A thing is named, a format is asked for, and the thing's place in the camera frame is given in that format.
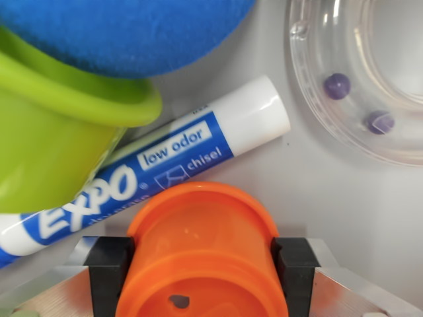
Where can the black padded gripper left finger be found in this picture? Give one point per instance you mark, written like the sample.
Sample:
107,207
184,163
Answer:
102,280

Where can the black padded gripper right finger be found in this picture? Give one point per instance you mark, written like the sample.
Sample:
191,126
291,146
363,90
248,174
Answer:
297,264

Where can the orange stacking cup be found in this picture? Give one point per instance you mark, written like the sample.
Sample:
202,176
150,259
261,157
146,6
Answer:
201,251

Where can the green stacking cup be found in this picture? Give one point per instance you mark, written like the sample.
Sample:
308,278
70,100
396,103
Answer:
43,148

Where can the blue Expo marker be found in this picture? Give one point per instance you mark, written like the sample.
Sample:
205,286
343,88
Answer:
205,132

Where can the blue foam ball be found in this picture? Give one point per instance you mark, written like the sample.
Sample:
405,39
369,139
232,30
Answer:
125,29

